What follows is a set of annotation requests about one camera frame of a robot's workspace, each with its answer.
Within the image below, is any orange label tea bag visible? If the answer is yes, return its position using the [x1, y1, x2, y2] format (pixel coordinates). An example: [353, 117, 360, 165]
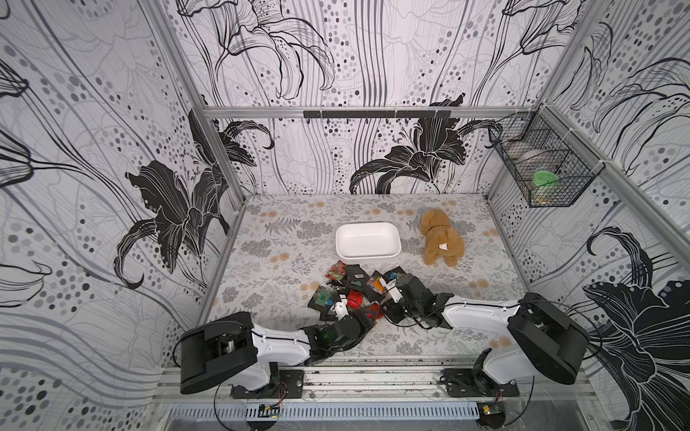
[366, 270, 386, 297]

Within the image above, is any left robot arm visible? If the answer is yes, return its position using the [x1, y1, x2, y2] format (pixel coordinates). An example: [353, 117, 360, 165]
[175, 310, 376, 395]

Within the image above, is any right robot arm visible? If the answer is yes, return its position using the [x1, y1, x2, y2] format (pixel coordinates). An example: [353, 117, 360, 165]
[381, 274, 590, 393]

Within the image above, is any green tea bag left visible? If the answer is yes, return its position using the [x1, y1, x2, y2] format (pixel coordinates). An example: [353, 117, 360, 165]
[307, 285, 341, 312]

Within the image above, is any black barcode tea bag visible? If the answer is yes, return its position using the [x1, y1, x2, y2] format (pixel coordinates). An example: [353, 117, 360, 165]
[342, 265, 370, 293]

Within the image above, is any red black tea bag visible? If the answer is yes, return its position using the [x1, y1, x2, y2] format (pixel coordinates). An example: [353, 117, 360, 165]
[326, 260, 347, 282]

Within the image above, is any white storage box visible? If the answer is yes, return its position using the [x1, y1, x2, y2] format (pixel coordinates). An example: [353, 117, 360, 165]
[335, 222, 402, 262]

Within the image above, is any brown teddy bear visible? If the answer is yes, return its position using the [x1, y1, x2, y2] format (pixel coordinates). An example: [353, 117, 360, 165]
[420, 208, 465, 268]

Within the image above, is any green lid cup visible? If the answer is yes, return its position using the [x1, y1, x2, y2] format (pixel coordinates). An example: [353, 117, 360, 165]
[531, 171, 560, 206]

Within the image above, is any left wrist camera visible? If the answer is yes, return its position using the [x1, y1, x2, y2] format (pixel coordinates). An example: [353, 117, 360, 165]
[332, 301, 350, 321]

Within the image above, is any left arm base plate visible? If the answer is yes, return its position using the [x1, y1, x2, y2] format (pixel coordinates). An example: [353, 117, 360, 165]
[231, 369, 305, 400]

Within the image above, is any white cable duct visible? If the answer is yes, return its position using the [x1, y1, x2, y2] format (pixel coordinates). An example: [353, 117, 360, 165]
[170, 402, 479, 423]

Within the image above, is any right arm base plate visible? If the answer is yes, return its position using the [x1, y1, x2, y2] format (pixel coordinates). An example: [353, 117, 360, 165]
[440, 368, 520, 400]

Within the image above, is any black wire basket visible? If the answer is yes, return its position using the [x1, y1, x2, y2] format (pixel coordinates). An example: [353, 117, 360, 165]
[489, 112, 605, 208]

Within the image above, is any black bar on rail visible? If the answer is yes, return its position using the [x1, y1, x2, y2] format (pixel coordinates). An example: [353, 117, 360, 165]
[303, 110, 451, 120]

